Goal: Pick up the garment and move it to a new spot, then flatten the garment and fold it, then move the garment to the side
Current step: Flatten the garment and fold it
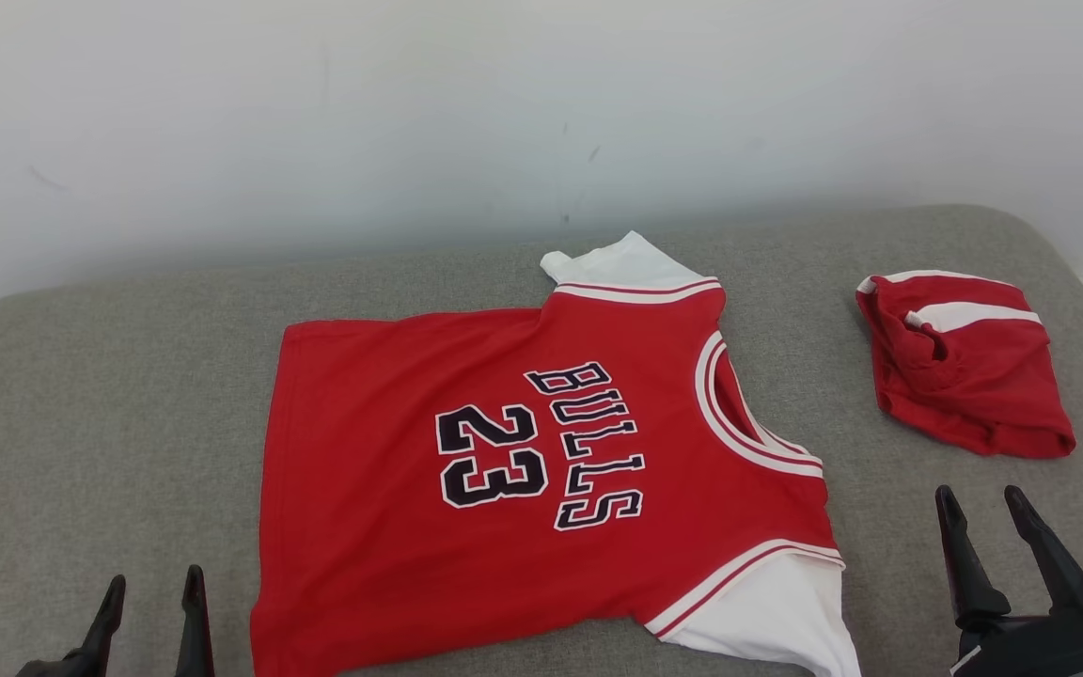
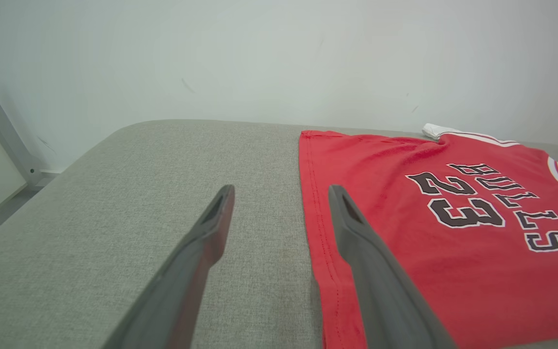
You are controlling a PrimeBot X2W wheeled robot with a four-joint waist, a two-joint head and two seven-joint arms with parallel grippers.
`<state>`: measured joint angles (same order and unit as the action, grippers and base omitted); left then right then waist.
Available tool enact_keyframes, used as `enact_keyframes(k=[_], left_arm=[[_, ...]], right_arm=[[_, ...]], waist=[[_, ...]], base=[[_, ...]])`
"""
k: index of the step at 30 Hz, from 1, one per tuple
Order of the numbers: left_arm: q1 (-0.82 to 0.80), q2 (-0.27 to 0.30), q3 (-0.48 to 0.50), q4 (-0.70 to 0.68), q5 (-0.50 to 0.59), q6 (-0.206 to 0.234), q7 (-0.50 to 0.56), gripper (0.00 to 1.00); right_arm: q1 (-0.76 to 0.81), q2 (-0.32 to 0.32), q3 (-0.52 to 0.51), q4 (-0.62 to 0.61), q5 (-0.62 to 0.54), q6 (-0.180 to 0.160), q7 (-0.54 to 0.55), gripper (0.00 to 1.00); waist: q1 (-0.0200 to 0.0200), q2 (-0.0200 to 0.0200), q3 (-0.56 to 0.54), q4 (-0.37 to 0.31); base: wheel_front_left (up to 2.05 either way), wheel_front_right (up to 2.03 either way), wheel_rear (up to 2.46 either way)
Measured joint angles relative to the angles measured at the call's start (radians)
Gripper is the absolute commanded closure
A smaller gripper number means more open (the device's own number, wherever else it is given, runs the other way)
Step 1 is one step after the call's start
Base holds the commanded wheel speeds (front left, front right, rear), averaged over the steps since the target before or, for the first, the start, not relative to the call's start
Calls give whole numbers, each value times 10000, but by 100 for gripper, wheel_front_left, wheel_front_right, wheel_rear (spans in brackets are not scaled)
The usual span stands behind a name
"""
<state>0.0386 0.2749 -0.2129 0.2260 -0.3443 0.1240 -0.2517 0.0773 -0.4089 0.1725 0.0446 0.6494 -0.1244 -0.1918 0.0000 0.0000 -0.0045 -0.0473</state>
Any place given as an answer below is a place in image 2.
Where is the red basketball jersey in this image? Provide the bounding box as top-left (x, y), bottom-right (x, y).
top-left (298, 123), bottom-right (558, 349)

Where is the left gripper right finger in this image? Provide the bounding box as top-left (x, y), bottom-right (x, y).
top-left (327, 184), bottom-right (457, 349)

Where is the grey metal partition post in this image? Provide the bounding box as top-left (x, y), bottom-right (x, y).
top-left (0, 62), bottom-right (45, 188)

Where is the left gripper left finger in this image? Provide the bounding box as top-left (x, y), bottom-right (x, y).
top-left (102, 184), bottom-right (236, 349)

